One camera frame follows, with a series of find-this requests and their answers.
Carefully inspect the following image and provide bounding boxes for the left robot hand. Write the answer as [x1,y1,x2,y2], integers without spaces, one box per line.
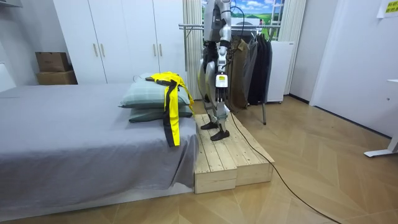
[215,72,229,104]

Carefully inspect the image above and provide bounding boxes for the yellow and black garment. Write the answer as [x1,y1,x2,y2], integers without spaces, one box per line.
[145,71,195,147]

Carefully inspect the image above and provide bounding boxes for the robot legs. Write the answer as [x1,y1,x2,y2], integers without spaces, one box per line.
[197,41,231,142]

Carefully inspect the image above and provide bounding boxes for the olive brown hanging garment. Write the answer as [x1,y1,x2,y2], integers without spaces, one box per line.
[226,37,250,113]

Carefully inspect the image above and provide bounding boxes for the grey hanging garment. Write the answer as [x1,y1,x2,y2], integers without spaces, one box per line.
[243,39,259,100]

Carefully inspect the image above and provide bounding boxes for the black hanging garment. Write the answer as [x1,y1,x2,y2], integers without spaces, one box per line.
[248,33,274,106]

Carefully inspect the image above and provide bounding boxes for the white low cabinet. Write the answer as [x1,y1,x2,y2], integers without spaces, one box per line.
[266,40,295,103]

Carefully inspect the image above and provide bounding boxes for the metal clothes rack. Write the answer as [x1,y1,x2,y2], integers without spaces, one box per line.
[178,22,281,126]

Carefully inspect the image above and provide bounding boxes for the robot body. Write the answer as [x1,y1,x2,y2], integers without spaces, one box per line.
[203,0,246,44]

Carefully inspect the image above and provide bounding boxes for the wooden plank platform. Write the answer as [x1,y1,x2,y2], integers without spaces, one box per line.
[224,112,275,187]
[193,113,238,195]

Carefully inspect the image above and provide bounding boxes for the dark green pillow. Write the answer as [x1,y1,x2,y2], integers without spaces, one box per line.
[128,105,194,124]

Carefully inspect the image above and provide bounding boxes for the white wardrobe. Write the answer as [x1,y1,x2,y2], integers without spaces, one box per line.
[52,0,187,85]

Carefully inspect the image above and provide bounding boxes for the grey bed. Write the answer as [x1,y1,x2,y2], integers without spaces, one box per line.
[0,61,200,222]

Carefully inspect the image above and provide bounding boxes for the light brown cardboard box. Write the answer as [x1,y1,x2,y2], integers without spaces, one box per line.
[35,70,78,86]

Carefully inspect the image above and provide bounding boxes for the dark brown cardboard box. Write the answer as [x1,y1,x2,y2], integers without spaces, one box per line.
[35,51,71,73]

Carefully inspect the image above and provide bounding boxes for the landscape wall poster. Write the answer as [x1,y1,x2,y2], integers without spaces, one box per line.
[201,0,285,26]

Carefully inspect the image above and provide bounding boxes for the black floor cable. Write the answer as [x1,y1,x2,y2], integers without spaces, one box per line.
[228,110,343,224]

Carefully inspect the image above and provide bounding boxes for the white paper wall sign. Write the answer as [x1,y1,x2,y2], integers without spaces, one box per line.
[376,0,398,19]

